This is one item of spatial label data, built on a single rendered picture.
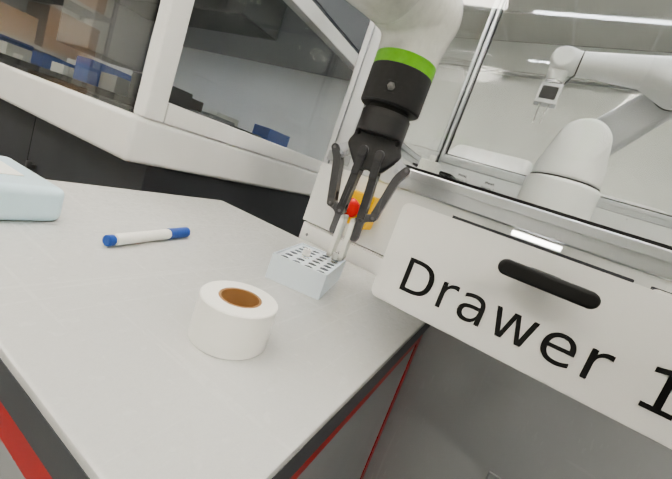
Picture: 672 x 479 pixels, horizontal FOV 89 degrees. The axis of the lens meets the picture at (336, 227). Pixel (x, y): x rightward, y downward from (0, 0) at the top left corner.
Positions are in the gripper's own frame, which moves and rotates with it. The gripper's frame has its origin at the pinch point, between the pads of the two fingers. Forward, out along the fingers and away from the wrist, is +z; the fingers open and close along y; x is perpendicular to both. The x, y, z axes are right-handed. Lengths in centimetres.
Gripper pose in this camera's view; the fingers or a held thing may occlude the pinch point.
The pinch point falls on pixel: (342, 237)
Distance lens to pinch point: 54.7
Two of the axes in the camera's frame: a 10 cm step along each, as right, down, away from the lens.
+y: -9.1, -3.6, 2.0
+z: -3.3, 9.3, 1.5
